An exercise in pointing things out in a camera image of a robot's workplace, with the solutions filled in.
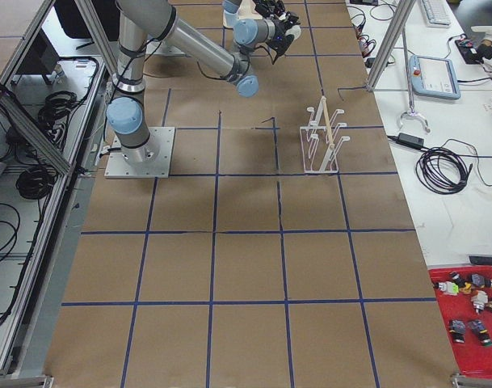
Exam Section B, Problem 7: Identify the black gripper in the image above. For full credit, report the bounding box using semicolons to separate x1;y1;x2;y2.
254;0;286;18
269;18;301;55

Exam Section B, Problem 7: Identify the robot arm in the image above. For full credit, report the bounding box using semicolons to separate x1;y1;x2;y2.
106;1;301;164
222;0;288;32

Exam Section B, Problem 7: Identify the teach pendant tablet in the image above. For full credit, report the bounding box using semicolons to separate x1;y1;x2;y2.
408;55;460;100

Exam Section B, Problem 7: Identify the red parts tray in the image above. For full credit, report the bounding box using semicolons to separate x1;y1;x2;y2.
429;266;492;378

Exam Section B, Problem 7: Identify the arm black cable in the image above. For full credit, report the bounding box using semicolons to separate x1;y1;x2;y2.
196;44;283;82

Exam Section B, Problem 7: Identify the white wire cup rack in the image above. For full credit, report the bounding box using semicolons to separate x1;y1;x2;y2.
299;95;351;175

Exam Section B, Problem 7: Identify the aluminium frame post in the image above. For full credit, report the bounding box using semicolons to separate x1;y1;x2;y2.
366;0;415;91

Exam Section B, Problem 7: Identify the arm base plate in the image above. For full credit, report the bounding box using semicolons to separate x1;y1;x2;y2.
104;127;175;179

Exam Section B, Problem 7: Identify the coiled black cable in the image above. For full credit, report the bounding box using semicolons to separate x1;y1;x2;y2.
414;139;479;196

